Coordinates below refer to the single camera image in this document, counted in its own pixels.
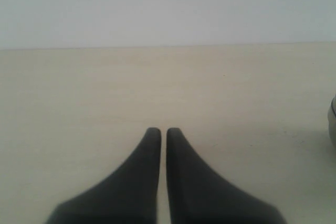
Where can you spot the plain stainless steel bowl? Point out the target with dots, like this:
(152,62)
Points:
(332,127)

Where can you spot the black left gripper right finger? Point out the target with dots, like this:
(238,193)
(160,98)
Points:
(197,194)

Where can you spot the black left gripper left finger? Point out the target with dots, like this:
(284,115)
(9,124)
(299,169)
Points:
(128,195)

